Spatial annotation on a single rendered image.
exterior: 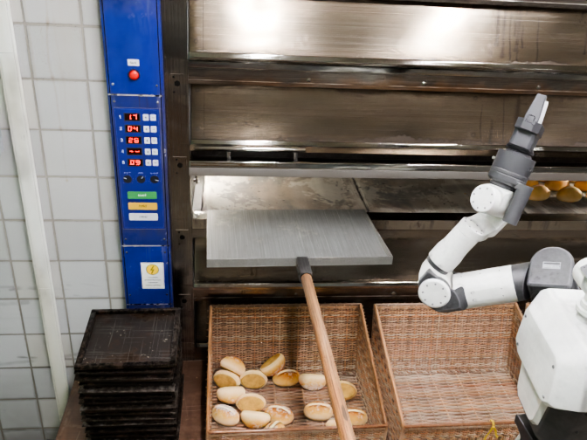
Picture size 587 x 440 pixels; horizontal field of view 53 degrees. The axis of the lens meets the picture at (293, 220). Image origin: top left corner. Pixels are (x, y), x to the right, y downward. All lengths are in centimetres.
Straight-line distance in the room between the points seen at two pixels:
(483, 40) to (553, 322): 94
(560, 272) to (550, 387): 30
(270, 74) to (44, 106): 67
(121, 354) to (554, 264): 122
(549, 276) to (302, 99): 89
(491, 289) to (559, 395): 33
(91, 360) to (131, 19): 98
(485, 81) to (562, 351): 98
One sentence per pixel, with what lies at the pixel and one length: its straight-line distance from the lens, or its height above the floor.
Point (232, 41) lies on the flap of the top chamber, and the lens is 178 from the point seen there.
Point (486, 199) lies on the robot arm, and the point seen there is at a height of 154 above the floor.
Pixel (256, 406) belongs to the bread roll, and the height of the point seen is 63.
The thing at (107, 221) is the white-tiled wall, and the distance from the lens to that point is 203.
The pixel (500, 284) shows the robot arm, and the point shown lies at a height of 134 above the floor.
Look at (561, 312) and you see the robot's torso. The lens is 135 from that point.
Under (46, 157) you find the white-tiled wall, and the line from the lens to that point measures 197.
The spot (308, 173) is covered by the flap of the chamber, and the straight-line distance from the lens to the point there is 177.
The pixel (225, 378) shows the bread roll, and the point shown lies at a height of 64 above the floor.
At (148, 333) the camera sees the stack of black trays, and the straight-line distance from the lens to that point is 195.
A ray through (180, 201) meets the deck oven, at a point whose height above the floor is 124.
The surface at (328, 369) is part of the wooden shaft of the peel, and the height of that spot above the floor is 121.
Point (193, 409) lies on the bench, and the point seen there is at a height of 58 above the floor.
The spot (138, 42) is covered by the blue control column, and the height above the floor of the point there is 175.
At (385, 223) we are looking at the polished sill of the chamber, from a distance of 207.
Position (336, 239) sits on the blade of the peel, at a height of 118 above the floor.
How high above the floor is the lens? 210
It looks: 27 degrees down
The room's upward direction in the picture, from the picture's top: 4 degrees clockwise
